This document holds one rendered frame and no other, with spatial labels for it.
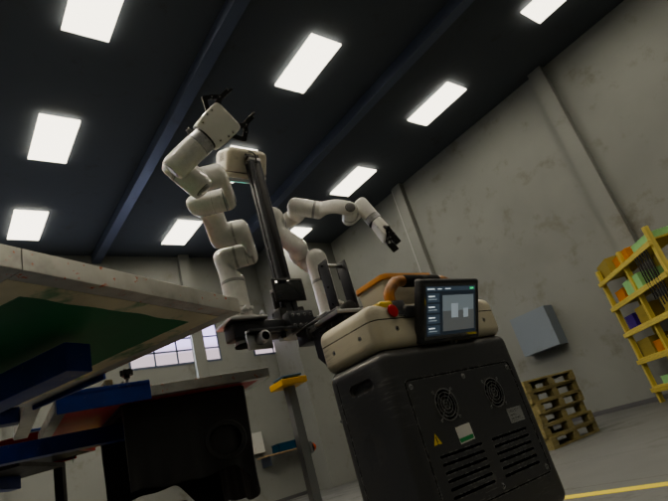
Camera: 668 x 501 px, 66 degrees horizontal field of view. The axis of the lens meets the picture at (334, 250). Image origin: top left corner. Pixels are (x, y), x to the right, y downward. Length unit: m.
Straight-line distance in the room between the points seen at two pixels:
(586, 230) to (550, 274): 1.16
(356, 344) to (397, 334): 0.11
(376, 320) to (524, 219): 10.43
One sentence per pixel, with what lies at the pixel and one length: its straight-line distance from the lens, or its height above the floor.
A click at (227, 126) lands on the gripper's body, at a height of 1.50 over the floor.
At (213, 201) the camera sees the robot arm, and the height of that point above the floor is 1.50.
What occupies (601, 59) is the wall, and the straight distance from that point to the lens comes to 11.59.
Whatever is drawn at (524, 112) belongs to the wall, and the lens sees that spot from 12.10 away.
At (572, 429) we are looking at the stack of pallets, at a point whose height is 0.13.
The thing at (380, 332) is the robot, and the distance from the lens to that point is 1.33.
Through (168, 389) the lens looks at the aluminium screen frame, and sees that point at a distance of 2.03.
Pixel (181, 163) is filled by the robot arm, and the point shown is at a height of 1.40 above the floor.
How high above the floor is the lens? 0.57
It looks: 22 degrees up
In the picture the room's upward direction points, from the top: 17 degrees counter-clockwise
